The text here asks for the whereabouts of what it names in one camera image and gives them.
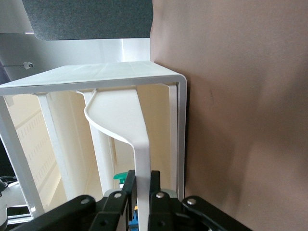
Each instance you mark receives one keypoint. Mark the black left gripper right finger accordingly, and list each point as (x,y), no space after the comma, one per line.
(161,211)

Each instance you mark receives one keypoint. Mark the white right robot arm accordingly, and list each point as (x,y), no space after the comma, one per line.
(3,207)

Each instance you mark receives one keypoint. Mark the cream plastic drawer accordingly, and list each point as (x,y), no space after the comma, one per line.
(115,115)

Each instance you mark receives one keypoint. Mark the white drawer cabinet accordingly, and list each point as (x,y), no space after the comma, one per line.
(96,74)

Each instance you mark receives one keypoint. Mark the white security camera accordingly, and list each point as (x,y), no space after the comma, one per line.
(28,65)

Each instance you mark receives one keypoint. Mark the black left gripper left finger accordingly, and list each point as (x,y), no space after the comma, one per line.
(115,211)

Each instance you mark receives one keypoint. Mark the dark grey felt panel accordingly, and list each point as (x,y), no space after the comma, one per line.
(91,19)

